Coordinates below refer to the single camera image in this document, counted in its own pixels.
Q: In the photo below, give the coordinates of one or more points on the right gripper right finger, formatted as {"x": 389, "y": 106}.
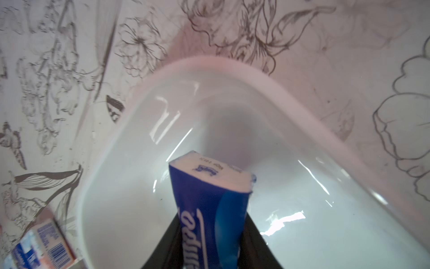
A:
{"x": 254, "y": 252}

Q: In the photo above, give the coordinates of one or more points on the blue tissue pack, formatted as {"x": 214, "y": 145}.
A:
{"x": 211, "y": 199}

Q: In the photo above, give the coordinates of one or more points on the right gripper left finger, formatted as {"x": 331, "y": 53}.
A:
{"x": 168, "y": 254}

